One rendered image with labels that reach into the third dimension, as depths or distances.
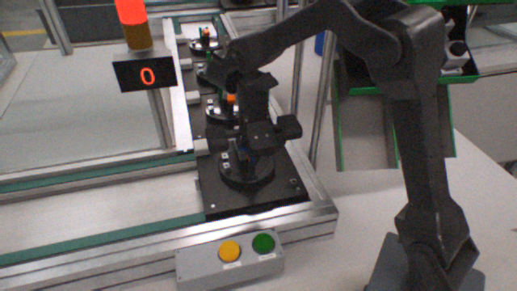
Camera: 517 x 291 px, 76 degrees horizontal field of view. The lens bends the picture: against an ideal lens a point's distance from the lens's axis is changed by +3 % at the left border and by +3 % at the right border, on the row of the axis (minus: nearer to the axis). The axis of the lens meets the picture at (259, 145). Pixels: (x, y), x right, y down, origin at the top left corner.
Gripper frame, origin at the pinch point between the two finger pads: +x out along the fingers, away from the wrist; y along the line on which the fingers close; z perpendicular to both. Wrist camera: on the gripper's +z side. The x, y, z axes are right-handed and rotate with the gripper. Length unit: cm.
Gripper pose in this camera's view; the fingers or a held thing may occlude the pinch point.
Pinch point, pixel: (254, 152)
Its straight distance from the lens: 67.5
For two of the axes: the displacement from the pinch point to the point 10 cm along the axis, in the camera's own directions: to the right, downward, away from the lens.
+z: 2.5, 6.2, -7.4
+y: 9.7, -1.6, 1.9
